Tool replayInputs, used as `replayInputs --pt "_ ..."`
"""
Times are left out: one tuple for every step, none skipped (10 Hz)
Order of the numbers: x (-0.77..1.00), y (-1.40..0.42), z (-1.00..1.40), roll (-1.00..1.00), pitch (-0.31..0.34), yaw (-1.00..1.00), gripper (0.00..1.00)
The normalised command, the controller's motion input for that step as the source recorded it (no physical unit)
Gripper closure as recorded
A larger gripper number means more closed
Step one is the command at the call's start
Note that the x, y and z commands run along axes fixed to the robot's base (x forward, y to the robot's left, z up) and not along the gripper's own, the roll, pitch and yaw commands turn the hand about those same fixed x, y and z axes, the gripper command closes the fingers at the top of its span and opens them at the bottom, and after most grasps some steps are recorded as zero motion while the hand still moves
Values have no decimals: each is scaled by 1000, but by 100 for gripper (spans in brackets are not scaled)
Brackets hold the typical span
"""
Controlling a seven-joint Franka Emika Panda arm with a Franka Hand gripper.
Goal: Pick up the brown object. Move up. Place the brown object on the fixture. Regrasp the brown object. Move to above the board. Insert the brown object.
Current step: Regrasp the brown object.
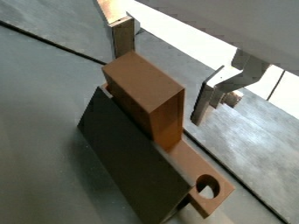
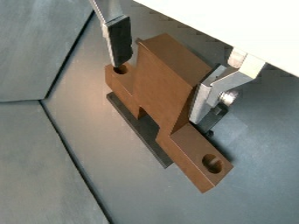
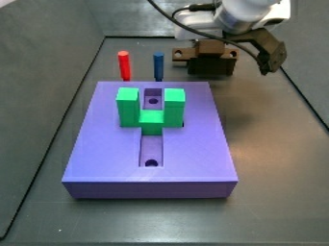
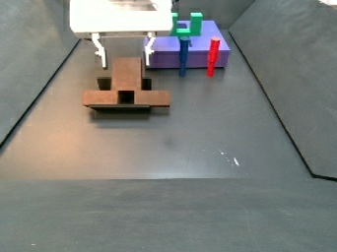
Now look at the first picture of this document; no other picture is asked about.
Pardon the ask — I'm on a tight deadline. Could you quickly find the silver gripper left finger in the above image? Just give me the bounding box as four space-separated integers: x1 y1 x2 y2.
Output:
97 0 135 58

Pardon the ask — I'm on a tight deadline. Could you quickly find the brown T-shaped block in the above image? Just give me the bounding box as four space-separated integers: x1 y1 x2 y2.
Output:
103 51 235 217

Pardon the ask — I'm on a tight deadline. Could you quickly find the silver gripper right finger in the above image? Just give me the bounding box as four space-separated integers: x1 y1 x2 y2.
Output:
191 49 270 125

